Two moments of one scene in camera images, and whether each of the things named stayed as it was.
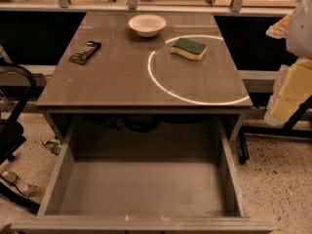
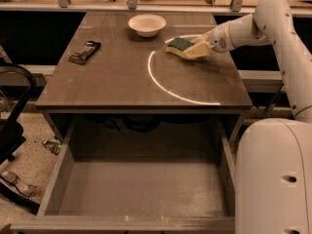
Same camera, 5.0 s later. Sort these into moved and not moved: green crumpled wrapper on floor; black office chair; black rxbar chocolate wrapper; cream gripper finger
Moved: cream gripper finger
Not moved: black rxbar chocolate wrapper; green crumpled wrapper on floor; black office chair
